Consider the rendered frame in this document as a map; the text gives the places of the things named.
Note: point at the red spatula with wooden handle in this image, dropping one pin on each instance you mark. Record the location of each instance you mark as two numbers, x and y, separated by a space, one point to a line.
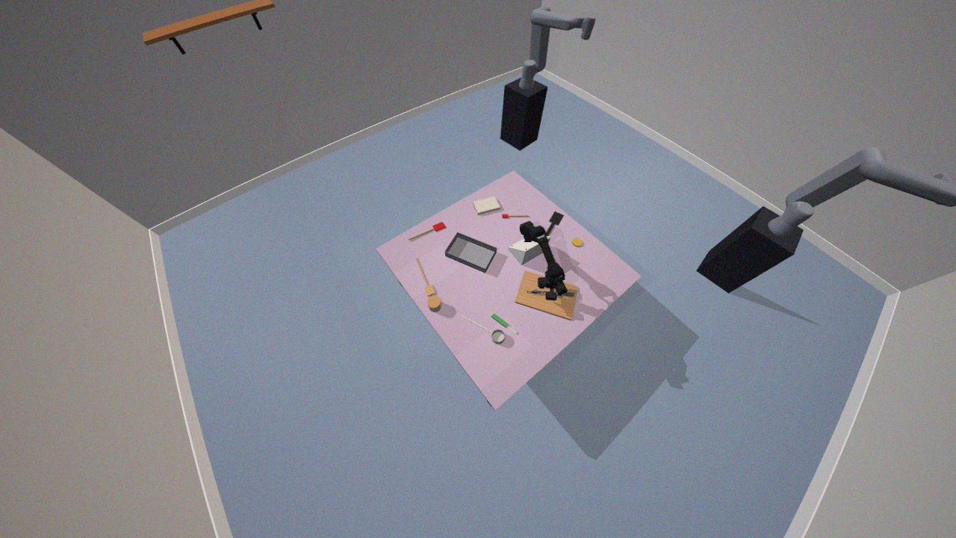
436 227

